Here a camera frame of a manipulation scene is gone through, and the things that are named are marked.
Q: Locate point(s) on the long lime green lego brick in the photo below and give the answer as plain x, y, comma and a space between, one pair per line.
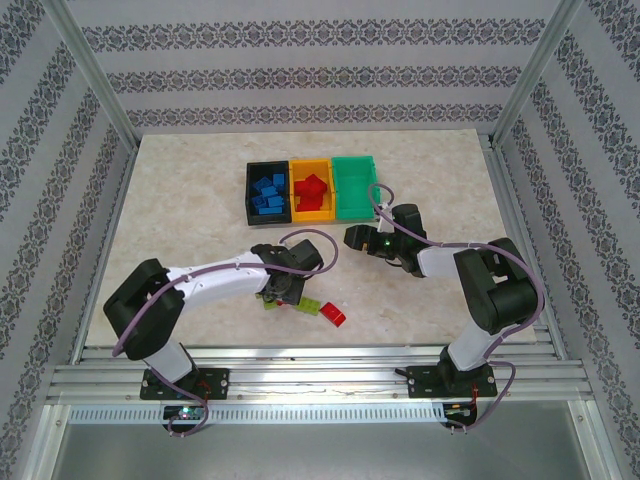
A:
310, 306

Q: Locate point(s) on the large red lego brick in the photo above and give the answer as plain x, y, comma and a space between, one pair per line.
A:
301, 189

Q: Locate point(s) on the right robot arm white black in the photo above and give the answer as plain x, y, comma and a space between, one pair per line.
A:
500, 290

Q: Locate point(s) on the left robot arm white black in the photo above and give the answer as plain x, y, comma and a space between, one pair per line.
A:
215, 280

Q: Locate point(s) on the yellow plastic bin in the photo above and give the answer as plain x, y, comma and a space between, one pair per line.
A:
312, 216

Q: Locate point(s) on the green plastic bin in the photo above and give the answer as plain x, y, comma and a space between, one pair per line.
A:
352, 187

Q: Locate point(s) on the black plastic bin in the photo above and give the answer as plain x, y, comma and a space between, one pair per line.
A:
250, 215

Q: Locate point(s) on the left controller board green light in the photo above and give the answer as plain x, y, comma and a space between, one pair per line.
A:
185, 412

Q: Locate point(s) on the grey metal bottom panel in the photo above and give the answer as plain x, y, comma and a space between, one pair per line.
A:
320, 455

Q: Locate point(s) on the right controller board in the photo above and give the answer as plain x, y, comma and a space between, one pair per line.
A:
457, 410

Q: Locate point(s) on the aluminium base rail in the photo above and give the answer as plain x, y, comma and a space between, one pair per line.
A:
320, 380

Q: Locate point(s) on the aluminium side rail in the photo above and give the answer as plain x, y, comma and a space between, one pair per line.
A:
117, 200
512, 200

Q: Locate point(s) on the aluminium frame post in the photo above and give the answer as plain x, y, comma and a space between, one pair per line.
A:
534, 75
98, 75

